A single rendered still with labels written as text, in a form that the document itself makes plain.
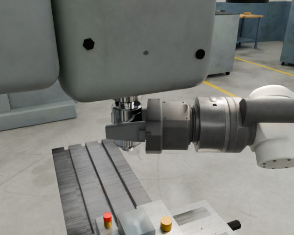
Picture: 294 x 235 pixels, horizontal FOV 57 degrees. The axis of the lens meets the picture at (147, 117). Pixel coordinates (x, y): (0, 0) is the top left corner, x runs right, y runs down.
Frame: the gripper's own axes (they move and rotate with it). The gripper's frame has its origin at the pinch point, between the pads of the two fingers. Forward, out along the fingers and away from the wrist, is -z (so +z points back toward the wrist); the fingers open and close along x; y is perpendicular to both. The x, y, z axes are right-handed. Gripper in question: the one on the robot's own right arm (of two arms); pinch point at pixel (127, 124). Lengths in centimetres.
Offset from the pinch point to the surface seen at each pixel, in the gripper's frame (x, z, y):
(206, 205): -10.4, 16.2, 25.9
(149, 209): -4.4, 3.3, 21.8
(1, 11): 16.8, -7.4, -17.8
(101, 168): -34.0, -13.4, 32.6
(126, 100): 2.4, 0.4, -5.0
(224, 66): -462, 127, 104
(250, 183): -145, 82, 124
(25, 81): 16.4, -6.8, -12.0
